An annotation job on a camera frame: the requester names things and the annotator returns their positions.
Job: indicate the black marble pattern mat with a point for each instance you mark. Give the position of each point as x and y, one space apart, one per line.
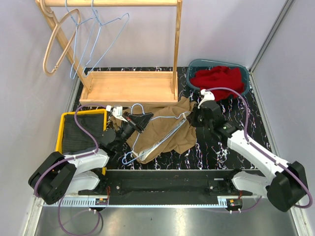
207 153

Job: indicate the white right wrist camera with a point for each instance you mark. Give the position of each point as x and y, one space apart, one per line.
206 96

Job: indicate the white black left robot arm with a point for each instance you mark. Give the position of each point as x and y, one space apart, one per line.
62 174

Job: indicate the dark grey folded clothes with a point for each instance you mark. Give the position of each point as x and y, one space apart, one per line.
74 139

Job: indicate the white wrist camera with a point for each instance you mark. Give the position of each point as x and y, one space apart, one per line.
115 111
206 96

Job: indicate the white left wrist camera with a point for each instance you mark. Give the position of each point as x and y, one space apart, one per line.
115 111

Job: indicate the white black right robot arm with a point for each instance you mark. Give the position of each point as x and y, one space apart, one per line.
281 182

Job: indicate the red cloth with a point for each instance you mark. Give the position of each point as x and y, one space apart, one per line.
219 76

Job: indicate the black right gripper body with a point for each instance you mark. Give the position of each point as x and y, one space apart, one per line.
198 120

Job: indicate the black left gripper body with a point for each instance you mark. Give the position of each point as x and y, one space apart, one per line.
128 129

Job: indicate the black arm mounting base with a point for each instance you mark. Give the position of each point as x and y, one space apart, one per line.
164 187

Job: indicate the teal plastic basin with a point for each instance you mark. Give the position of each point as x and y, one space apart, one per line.
202 64

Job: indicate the tan brown skirt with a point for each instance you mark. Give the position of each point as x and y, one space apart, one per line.
167 132

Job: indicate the yellow plastic crate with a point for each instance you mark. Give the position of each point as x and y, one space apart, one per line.
59 137

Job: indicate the wooden clothes rack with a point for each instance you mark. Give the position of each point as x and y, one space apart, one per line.
111 87

